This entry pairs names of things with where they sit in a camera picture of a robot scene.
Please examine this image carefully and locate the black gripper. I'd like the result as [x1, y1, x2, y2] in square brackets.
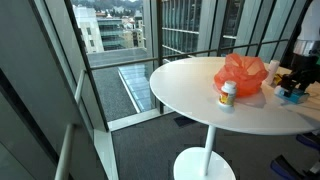
[279, 53, 320, 98]

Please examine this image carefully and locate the blue rectangular box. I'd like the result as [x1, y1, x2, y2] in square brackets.
[273, 85, 310, 105]

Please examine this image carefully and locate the orange plastic bag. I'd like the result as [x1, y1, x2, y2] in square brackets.
[213, 53, 270, 98]

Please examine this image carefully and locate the tall white bottle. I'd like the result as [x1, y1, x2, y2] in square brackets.
[264, 59, 281, 86]

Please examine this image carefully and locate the blue black base foot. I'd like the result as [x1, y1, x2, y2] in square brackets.
[269, 154, 320, 180]
[295, 132, 320, 152]

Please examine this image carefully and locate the small white-capped pill bottle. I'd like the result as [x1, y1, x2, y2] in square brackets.
[218, 80, 238, 108]

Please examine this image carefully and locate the grey metal window handrail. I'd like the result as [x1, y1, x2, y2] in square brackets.
[162, 38, 290, 60]
[54, 123, 77, 180]
[89, 56, 158, 70]
[74, 69, 87, 105]

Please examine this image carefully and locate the round white pedestal table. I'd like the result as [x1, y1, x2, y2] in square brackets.
[149, 56, 320, 180]

